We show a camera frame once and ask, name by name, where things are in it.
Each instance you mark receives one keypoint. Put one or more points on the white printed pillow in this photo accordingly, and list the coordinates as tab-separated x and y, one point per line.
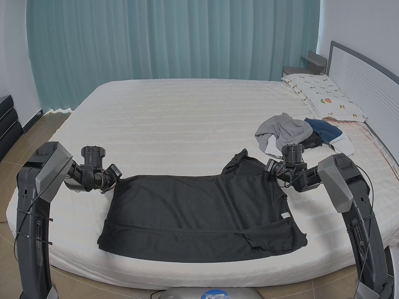
324	95

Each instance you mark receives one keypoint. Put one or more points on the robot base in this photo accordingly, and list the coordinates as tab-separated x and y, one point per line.
187	294

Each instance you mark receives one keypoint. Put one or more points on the pile of clothes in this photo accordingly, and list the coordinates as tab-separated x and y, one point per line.
286	128

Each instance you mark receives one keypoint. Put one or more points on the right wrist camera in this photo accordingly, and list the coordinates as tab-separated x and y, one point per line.
269	167

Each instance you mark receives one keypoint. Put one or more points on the black T-shirt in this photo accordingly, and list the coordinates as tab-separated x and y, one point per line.
187	204

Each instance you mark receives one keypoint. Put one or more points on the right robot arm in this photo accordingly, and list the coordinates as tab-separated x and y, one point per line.
361	229

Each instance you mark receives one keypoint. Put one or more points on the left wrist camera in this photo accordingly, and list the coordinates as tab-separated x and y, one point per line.
115	170

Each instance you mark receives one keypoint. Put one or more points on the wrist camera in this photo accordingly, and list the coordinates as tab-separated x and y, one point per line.
115	170
269	167

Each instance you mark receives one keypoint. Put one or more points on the bed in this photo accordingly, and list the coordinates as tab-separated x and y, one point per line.
171	120

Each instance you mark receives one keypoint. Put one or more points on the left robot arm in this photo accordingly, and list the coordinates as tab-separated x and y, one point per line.
34	229

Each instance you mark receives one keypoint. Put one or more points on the blue-green curtain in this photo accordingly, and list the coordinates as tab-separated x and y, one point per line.
156	26

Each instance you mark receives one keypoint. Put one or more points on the grey bedside table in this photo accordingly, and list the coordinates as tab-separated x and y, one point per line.
313	59

